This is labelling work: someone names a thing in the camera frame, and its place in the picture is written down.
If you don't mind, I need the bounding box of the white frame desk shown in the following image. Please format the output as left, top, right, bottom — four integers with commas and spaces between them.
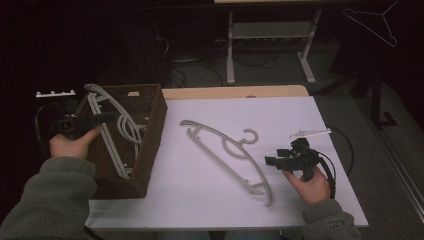
213, 0, 398, 86

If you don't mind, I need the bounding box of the brown woven basket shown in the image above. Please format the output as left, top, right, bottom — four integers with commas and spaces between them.
74, 83, 169, 201

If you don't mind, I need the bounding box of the grey plastic clothes hanger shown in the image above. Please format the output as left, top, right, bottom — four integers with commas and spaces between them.
83, 83, 147, 158
87, 93, 142, 181
179, 119, 275, 208

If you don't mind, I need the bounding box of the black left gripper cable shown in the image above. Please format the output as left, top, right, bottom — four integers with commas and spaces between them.
33, 102, 68, 158

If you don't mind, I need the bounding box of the white wire hanger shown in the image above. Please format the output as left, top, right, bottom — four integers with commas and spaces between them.
342, 0, 400, 48

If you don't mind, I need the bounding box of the white table mat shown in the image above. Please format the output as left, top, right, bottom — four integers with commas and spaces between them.
85, 95, 370, 232

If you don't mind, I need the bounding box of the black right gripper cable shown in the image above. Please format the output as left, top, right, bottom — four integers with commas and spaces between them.
314, 123, 355, 200

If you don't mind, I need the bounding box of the person's left hand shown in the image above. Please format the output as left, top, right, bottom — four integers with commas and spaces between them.
48, 125, 103, 160

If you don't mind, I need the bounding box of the black floor cable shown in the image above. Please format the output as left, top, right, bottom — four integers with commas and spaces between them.
165, 54, 278, 89

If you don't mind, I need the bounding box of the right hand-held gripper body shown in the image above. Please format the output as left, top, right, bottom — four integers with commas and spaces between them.
275, 128, 332, 183

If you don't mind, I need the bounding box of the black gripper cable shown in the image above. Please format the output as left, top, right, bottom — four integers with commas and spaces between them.
314, 123, 355, 200
33, 102, 68, 158

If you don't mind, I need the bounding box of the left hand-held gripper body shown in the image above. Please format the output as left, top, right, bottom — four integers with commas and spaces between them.
35, 88, 98, 141

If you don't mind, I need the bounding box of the black metal stand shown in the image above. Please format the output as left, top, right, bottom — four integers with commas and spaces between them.
329, 29, 400, 130

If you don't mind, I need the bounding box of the person's right hand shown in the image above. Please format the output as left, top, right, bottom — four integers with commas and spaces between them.
282, 165, 332, 208

